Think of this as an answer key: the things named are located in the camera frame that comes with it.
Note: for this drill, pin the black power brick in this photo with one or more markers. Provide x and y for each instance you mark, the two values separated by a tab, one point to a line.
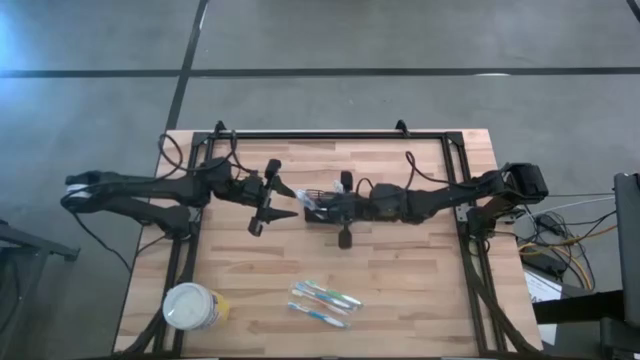
545	262

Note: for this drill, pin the red white toothbrush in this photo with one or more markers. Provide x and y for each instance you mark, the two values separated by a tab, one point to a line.
320	301

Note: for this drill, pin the blue white toothbrush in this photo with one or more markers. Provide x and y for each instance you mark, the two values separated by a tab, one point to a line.
317	315
322	296

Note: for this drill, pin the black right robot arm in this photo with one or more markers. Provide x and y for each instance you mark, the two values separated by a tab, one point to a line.
440	197

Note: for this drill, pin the purple white toothbrush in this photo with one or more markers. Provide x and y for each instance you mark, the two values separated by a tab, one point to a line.
339	186
305	197

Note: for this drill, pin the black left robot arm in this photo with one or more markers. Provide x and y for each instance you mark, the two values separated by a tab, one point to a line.
140	185

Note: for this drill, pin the yellow wipes canister white lid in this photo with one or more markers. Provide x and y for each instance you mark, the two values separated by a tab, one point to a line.
192	306

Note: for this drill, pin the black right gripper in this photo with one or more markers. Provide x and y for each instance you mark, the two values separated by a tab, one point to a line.
355	207

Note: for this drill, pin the green white toothbrush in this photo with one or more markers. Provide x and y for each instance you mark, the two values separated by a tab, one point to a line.
333	292

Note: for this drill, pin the black aluminium table frame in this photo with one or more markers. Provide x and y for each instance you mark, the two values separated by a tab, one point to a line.
350	135

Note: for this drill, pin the black metal stand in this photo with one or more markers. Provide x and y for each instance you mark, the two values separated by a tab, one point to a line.
35	245

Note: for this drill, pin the white paper sheet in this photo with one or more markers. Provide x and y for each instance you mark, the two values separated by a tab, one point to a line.
542	290

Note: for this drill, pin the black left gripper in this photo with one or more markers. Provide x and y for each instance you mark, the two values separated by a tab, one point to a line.
250	190

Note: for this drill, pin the dark grey equipment case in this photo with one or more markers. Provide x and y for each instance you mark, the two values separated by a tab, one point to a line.
629	250

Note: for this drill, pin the black metal beam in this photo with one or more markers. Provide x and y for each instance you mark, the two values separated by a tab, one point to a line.
575	306

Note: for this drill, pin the black frame clamp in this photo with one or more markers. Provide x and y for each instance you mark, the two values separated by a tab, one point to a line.
401	128
220	127

